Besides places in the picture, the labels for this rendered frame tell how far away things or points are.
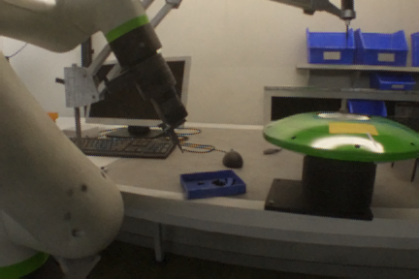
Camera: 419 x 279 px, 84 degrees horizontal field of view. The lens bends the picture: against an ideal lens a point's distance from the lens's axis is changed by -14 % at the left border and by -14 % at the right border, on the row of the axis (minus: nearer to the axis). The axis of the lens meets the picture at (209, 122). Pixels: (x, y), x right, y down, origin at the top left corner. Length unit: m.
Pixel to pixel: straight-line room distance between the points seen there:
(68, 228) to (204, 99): 1.26
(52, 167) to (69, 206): 0.05
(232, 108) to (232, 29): 0.43
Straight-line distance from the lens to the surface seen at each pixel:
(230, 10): 1.50
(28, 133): 0.26
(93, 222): 0.34
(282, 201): 0.55
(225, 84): 1.47
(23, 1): 0.50
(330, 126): 0.46
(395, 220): 0.57
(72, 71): 0.71
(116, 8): 0.51
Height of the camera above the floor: 1.16
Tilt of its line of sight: 9 degrees down
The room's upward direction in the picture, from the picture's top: straight up
